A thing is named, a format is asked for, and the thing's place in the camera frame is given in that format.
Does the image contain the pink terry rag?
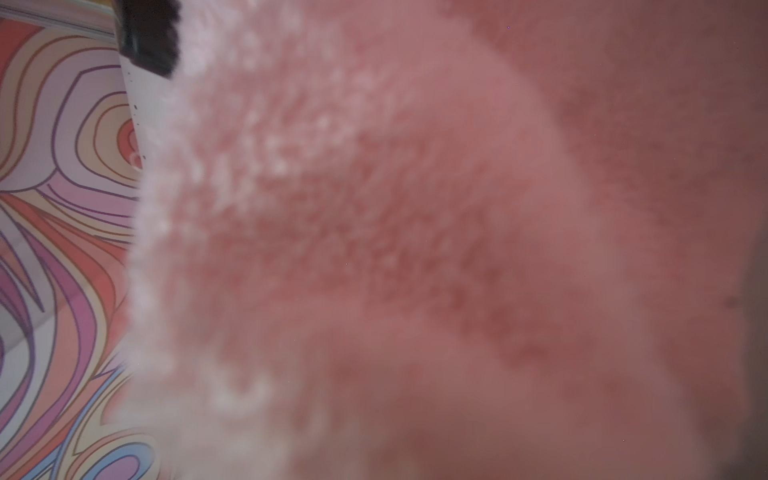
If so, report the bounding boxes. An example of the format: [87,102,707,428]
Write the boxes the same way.
[119,1,767,479]

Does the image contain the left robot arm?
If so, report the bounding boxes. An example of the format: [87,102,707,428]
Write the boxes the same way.
[112,0,179,168]

